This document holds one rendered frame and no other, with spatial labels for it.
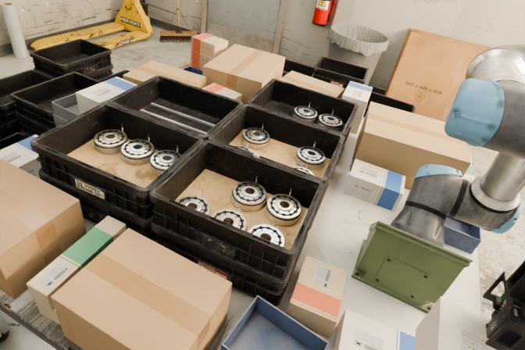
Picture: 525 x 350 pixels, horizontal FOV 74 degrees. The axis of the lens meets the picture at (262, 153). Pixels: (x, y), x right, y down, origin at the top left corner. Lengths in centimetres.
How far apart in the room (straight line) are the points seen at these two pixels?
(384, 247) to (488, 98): 65
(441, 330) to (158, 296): 54
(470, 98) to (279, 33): 384
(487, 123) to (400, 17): 350
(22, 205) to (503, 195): 121
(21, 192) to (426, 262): 107
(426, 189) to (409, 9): 296
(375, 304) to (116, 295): 68
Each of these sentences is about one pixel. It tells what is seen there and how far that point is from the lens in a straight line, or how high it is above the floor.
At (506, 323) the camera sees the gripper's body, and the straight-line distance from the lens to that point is 49.
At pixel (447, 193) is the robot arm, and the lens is 111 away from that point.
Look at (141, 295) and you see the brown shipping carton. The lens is 84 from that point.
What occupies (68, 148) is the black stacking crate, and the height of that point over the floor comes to 85.
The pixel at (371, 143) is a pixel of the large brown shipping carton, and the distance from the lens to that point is 145.
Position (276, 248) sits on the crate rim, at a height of 93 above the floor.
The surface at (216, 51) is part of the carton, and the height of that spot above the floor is 89.
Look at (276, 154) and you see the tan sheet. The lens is 128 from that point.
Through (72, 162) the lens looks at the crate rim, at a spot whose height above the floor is 93.
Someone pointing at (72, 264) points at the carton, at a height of 82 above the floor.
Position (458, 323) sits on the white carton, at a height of 114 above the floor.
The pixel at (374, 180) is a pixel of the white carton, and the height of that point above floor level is 79.
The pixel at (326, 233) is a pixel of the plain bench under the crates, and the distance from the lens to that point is 123.
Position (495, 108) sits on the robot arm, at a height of 142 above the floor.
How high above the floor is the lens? 156
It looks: 35 degrees down
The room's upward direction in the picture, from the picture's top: 10 degrees clockwise
